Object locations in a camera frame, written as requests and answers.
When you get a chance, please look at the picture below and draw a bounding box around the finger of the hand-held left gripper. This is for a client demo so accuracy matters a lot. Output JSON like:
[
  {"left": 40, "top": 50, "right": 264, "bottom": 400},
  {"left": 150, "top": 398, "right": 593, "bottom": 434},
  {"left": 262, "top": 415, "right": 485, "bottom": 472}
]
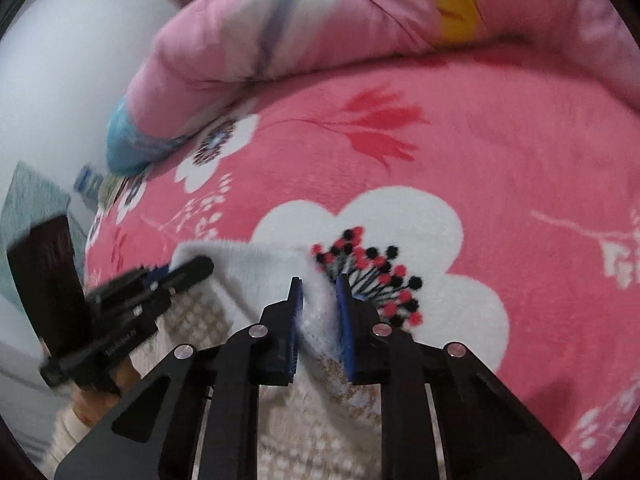
[
  {"left": 152, "top": 256, "right": 216, "bottom": 297},
  {"left": 89, "top": 263, "right": 172, "bottom": 307}
]

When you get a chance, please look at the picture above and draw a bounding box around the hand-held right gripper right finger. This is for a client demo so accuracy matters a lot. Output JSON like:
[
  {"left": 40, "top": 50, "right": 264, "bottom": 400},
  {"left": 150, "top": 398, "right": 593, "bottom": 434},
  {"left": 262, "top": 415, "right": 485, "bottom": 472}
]
[{"left": 336, "top": 274, "right": 583, "bottom": 480}]

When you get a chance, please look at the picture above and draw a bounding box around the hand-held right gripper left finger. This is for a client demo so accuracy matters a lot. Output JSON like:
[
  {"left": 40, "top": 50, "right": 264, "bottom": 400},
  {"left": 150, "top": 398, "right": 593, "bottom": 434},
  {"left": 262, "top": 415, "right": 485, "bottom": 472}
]
[{"left": 54, "top": 276, "right": 305, "bottom": 480}]

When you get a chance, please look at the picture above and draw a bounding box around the beige white checkered blanket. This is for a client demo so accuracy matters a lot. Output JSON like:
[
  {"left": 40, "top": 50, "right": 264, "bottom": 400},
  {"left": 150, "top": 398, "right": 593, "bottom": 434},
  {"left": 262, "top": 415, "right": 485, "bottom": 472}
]
[{"left": 127, "top": 240, "right": 386, "bottom": 480}]

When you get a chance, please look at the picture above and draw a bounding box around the person's left forearm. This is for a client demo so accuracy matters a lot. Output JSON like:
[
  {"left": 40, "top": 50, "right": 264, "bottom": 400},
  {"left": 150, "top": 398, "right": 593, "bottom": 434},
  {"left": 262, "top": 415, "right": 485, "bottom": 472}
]
[{"left": 44, "top": 404, "right": 118, "bottom": 477}]

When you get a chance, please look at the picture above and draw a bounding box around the person's left hand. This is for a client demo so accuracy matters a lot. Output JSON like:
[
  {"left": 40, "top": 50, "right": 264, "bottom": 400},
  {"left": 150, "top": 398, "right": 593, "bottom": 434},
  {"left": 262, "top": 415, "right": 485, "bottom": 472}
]
[{"left": 70, "top": 352, "right": 146, "bottom": 428}]

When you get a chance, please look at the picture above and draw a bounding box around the grey green knit cloth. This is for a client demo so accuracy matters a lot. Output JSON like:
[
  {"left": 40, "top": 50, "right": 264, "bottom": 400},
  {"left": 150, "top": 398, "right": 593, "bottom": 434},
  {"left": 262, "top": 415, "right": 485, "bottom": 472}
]
[{"left": 97, "top": 174, "right": 133, "bottom": 208}]

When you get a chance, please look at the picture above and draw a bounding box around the blue white box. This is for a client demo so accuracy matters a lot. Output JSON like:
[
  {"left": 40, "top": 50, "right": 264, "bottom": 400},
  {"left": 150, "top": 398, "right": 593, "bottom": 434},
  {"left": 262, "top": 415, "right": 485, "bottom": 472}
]
[{"left": 74, "top": 164, "right": 104, "bottom": 199}]

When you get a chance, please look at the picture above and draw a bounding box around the teal patterned cloth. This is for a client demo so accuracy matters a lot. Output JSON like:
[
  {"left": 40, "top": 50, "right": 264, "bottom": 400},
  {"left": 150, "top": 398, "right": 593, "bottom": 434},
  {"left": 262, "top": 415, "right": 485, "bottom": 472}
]
[{"left": 0, "top": 160, "right": 93, "bottom": 301}]

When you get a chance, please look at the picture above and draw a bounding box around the pink floral bed blanket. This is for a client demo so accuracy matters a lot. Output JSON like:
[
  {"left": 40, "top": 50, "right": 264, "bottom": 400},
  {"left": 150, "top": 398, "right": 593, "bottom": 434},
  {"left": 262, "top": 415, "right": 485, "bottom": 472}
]
[{"left": 82, "top": 45, "right": 640, "bottom": 478}]

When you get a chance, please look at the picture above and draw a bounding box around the pink printed quilt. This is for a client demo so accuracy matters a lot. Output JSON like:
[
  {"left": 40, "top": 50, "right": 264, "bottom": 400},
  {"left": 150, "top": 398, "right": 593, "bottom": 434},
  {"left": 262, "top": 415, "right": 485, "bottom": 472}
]
[{"left": 105, "top": 0, "right": 640, "bottom": 178}]

